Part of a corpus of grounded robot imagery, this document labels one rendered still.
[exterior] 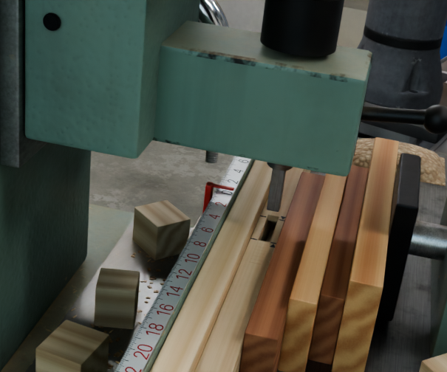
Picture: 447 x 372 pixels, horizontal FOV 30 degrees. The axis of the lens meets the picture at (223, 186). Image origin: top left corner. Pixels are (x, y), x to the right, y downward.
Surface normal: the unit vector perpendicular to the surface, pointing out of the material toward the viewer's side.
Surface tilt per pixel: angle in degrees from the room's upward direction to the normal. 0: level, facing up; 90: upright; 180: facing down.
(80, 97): 90
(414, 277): 0
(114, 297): 90
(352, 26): 90
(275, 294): 0
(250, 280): 0
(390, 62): 73
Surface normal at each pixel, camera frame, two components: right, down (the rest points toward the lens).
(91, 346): 0.11, -0.89
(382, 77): -0.42, 0.06
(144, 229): -0.81, 0.18
